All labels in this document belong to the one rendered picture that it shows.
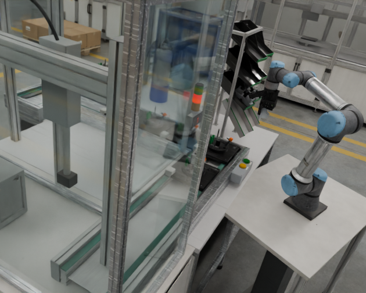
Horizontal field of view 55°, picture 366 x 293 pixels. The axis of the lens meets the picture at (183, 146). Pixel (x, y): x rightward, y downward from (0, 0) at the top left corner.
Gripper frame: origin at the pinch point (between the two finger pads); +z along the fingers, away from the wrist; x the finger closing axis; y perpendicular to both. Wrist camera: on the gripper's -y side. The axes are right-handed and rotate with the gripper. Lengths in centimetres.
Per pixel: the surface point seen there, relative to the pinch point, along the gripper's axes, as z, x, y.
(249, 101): -0.5, 20.6, -12.6
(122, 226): -20, -139, 1
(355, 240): 66, 16, 80
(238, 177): 28.8, -24.1, 3.0
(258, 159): 37.3, 19.1, 4.1
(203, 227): 37, -66, 1
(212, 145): 22.7, -10.2, -21.3
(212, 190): 27, -48, -4
